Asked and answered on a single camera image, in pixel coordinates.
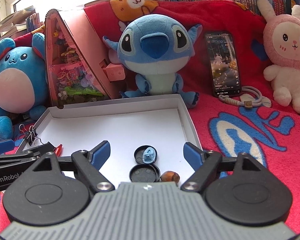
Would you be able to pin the pink bunny plush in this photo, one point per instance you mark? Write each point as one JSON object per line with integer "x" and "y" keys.
{"x": 287, "y": 55}

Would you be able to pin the blue alien plush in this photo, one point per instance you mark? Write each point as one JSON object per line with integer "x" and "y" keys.
{"x": 155, "y": 52}

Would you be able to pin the red printed blanket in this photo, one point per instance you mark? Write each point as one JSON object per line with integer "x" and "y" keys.
{"x": 240, "y": 142}

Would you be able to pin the black round lid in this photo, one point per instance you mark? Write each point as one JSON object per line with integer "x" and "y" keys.
{"x": 140, "y": 155}
{"x": 143, "y": 174}

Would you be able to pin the brown acorn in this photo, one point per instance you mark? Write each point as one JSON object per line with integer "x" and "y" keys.
{"x": 170, "y": 176}

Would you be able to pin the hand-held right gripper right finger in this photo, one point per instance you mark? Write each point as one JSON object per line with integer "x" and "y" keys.
{"x": 192, "y": 155}

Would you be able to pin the stack of books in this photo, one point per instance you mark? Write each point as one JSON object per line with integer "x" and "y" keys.
{"x": 17, "y": 20}

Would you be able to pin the light blue plastic clip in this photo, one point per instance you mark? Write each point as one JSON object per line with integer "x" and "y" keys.
{"x": 148, "y": 155}

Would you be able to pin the black smartphone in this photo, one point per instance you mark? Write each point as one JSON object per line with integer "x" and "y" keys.
{"x": 223, "y": 65}

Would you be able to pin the round blue mouse plush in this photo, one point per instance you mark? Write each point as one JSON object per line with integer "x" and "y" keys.
{"x": 17, "y": 80}

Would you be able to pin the white cardboard box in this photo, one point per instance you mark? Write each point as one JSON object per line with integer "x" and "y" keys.
{"x": 115, "y": 125}

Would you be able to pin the small black binder clip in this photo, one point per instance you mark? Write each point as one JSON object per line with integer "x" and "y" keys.
{"x": 30, "y": 135}

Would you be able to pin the pink triangular toy house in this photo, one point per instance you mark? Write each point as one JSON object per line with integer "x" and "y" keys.
{"x": 72, "y": 62}

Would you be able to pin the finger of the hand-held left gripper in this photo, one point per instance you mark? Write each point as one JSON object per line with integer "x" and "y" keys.
{"x": 42, "y": 148}
{"x": 1, "y": 148}

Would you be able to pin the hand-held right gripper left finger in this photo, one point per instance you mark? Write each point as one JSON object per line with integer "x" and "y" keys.
{"x": 101, "y": 155}

